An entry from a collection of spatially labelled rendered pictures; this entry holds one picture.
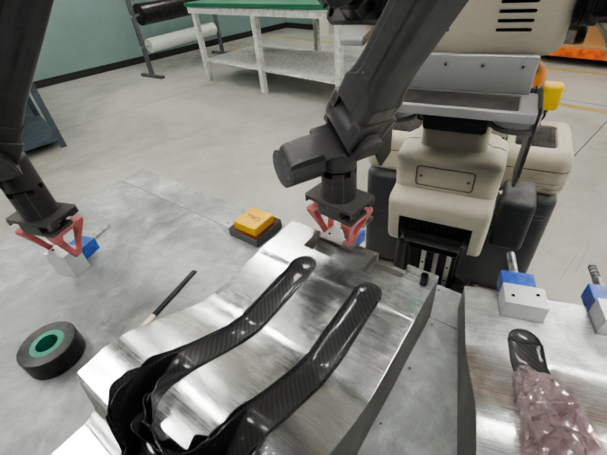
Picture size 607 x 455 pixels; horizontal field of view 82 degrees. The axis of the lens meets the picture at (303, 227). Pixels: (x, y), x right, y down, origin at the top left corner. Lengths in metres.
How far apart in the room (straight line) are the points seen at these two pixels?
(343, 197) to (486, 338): 0.28
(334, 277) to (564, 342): 0.29
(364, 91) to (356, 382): 0.32
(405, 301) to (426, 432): 0.15
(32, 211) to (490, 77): 0.81
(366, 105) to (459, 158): 0.43
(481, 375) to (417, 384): 0.10
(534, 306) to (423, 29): 0.36
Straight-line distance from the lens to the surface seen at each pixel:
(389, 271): 0.56
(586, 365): 0.55
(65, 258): 0.79
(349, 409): 0.40
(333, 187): 0.55
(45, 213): 0.75
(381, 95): 0.42
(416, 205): 0.84
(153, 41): 5.97
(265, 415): 0.38
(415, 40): 0.37
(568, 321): 0.58
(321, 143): 0.50
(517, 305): 0.54
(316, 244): 0.60
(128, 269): 0.78
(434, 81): 0.74
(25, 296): 0.85
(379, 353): 0.45
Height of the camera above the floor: 1.26
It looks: 38 degrees down
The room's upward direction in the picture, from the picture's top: 6 degrees counter-clockwise
